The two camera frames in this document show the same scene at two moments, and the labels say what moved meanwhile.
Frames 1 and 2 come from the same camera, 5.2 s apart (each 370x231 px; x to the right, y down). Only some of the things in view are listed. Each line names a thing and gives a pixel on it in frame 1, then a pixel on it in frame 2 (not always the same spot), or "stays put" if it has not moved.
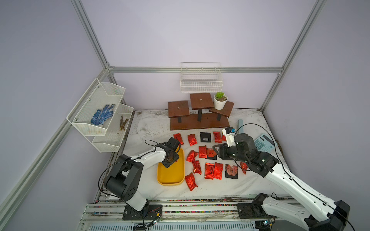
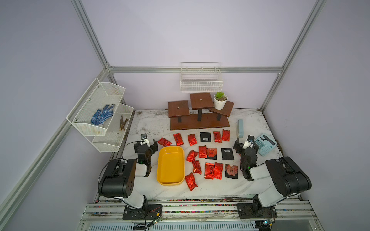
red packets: [192, 139] stays put
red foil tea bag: [218, 169] stays put
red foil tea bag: [217, 136] stays put
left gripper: [176, 157] -> [153, 147]
